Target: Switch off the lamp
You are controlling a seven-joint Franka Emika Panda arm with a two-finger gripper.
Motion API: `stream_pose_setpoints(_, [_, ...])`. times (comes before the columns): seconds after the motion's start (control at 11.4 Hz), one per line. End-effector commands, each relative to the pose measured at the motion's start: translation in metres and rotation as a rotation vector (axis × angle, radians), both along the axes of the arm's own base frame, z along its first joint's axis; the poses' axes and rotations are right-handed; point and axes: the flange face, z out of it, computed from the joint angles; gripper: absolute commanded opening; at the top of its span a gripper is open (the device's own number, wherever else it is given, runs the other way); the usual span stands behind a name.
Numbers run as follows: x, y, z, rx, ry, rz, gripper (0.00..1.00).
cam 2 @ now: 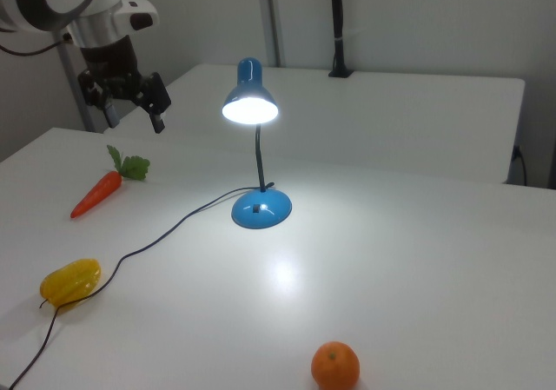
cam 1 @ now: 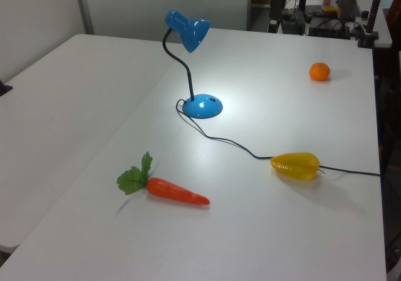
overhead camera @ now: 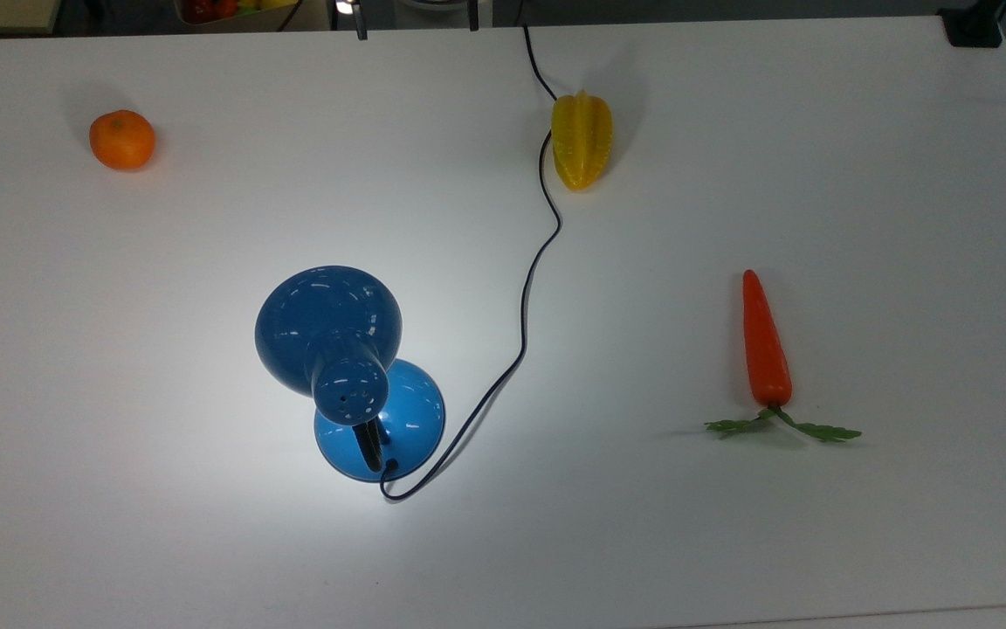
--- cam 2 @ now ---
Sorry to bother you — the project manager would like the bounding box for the black pole with clamp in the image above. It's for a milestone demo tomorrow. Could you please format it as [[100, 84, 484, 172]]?
[[328, 0, 356, 79]]

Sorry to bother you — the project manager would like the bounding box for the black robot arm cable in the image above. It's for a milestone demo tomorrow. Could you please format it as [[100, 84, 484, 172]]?
[[0, 31, 73, 57]]

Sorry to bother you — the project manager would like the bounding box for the orange toy mandarin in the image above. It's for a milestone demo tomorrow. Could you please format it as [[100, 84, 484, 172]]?
[[310, 340, 361, 390]]

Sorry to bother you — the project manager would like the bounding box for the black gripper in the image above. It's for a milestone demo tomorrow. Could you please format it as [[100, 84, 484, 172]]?
[[77, 35, 173, 136]]

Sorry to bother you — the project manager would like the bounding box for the grey aluminium frame post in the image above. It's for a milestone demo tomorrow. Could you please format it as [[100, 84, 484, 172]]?
[[255, 0, 288, 68], [52, 33, 102, 136]]

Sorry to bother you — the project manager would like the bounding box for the orange toy carrot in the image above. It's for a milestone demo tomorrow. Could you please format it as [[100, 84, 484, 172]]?
[[69, 144, 151, 221]]

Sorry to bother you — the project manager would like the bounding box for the yellow toy starfruit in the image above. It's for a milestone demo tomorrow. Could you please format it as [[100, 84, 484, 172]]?
[[39, 258, 103, 310]]

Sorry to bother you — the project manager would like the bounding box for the white side table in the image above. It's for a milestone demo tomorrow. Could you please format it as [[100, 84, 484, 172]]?
[[103, 63, 526, 186]]

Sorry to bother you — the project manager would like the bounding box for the blue gooseneck desk lamp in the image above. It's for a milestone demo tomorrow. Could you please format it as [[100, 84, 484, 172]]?
[[221, 56, 294, 230]]

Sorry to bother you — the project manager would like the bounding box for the black lamp power cable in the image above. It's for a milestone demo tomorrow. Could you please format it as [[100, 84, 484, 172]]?
[[7, 184, 275, 390]]

